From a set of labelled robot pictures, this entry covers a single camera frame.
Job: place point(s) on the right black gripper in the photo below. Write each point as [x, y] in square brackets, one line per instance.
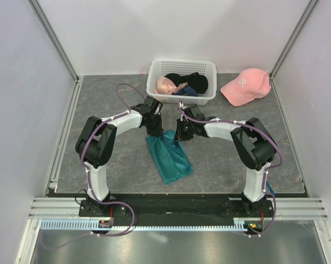
[179, 135]

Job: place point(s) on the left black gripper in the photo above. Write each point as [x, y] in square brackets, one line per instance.
[158, 129]

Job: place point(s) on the teal satin napkin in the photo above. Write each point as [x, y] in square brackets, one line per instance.
[169, 157]

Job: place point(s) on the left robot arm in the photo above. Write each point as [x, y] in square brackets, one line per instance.
[95, 146]

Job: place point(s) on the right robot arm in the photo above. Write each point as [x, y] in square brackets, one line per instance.
[253, 144]

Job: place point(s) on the peach satin garment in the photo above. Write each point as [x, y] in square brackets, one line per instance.
[165, 86]

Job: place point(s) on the navy blue garment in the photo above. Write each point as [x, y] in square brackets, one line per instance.
[186, 91]

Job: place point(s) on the white plastic basket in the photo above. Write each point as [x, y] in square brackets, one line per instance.
[162, 67]

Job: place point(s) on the black garment in basket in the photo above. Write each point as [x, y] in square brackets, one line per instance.
[196, 81]

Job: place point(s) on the pink baseball cap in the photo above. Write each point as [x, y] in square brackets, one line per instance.
[249, 85]

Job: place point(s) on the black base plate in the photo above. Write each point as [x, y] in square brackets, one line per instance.
[225, 205]

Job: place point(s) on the light blue cable duct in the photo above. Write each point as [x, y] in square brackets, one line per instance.
[98, 225]

